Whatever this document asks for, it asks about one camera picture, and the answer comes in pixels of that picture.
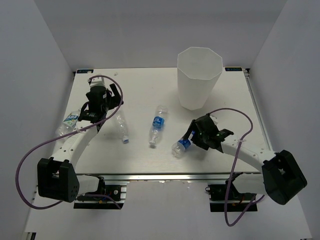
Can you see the left blue corner sticker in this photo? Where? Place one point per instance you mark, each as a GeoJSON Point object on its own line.
{"type": "Point", "coordinates": [84, 71]}

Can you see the aluminium rail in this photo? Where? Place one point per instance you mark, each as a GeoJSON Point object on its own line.
{"type": "Point", "coordinates": [254, 99]}
{"type": "Point", "coordinates": [160, 177]}

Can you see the clear unlabelled plastic bottle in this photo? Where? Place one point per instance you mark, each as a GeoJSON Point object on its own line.
{"type": "Point", "coordinates": [122, 127]}

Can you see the white octagonal plastic bin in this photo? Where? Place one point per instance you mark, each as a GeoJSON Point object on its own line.
{"type": "Point", "coordinates": [198, 70]}

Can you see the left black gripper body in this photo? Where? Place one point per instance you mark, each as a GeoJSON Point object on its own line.
{"type": "Point", "coordinates": [106, 105]}

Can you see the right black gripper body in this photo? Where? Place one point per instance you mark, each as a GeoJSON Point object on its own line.
{"type": "Point", "coordinates": [200, 139]}

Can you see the blue corner sticker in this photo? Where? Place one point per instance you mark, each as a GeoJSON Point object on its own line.
{"type": "Point", "coordinates": [233, 69]}
{"type": "Point", "coordinates": [84, 71]}

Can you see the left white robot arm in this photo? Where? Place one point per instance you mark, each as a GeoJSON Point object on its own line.
{"type": "Point", "coordinates": [56, 175]}

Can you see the aluminium front rail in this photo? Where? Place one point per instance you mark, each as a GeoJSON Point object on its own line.
{"type": "Point", "coordinates": [160, 177]}

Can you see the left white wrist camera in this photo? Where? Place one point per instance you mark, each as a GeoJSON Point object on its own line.
{"type": "Point", "coordinates": [96, 81]}

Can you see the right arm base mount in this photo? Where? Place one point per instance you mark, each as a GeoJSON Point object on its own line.
{"type": "Point", "coordinates": [217, 188]}

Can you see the right blue corner sticker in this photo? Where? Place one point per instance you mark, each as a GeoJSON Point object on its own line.
{"type": "Point", "coordinates": [233, 69]}

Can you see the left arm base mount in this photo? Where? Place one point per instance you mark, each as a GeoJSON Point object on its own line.
{"type": "Point", "coordinates": [109, 195]}

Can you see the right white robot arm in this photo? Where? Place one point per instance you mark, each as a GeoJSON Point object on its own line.
{"type": "Point", "coordinates": [279, 177]}

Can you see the aluminium right side rail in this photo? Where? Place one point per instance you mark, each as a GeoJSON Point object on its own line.
{"type": "Point", "coordinates": [254, 99]}

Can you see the Pepsi bottle blue cap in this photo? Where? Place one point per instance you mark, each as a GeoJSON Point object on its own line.
{"type": "Point", "coordinates": [181, 146]}

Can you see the clear bottle blue label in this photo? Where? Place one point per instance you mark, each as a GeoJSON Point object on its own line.
{"type": "Point", "coordinates": [157, 126]}

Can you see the bottle with green-blue label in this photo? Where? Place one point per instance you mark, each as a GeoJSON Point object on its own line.
{"type": "Point", "coordinates": [69, 123]}

